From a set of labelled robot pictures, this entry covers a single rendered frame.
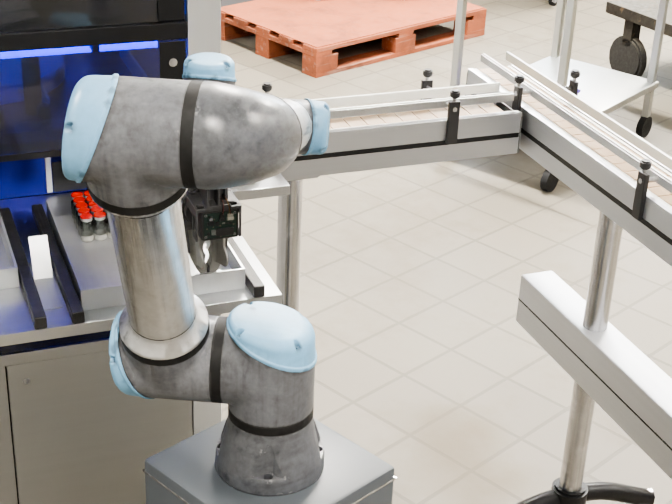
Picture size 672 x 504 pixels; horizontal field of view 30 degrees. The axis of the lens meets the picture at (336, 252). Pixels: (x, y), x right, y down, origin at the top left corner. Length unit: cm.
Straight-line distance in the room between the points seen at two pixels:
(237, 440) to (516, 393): 181
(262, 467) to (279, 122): 54
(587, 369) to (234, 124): 147
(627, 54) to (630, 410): 351
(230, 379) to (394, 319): 210
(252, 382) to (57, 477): 100
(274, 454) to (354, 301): 213
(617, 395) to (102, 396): 101
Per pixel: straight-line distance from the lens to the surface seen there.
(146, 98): 132
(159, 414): 254
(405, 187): 457
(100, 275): 205
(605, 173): 244
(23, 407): 247
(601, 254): 256
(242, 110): 132
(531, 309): 281
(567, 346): 269
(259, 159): 133
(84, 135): 133
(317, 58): 562
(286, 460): 169
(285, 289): 265
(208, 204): 186
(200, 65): 180
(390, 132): 254
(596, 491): 291
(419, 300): 382
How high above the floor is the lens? 184
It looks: 27 degrees down
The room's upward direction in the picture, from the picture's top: 3 degrees clockwise
